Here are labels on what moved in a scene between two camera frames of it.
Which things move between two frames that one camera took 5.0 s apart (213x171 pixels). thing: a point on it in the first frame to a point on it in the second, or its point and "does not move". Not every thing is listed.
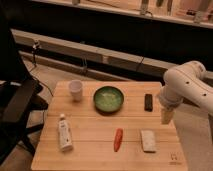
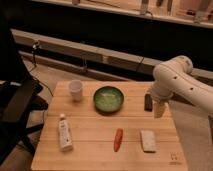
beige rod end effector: [166, 115] to [159, 107]
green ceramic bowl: [108, 99] does not move
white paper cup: [76, 89] does not move
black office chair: [18, 92] does not move
